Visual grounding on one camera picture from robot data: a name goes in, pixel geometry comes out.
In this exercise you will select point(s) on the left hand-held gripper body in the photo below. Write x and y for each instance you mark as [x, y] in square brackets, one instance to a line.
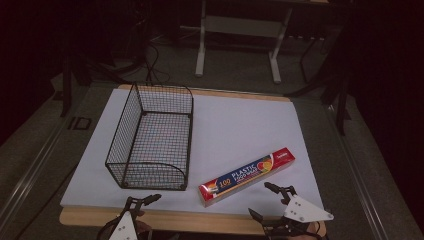
[125, 226]

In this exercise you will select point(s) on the white metal desk frame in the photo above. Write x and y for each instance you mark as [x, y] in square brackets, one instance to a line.
[240, 26]

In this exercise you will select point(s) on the metal floor rail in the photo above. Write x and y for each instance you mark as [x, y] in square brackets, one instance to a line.
[353, 160]
[30, 166]

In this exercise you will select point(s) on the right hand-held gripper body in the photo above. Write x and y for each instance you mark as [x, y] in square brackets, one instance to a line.
[305, 211]

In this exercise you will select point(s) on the red and blue plastic wrap box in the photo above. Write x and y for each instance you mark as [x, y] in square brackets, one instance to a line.
[246, 176]

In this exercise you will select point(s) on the white table sheet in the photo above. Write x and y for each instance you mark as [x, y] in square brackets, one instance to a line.
[240, 133]

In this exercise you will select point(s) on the black metal stand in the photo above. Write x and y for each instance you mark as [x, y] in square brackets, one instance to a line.
[340, 100]
[66, 83]

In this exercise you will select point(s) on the person's left hand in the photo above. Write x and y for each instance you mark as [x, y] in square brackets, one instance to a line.
[143, 225]

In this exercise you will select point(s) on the person's right hand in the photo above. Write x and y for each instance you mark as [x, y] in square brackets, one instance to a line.
[316, 230]

